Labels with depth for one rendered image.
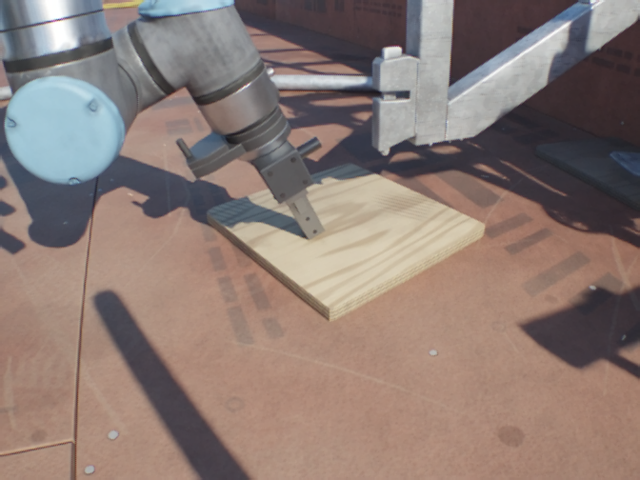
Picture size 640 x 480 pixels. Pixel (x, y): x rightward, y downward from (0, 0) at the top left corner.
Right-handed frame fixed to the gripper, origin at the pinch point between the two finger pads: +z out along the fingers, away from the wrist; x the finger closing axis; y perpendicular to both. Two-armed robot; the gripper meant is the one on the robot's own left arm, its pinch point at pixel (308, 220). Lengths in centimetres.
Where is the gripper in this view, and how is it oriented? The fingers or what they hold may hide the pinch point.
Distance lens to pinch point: 64.6
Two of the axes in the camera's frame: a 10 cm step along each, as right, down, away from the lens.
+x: -3.5, -4.9, 8.0
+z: 3.9, 7.0, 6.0
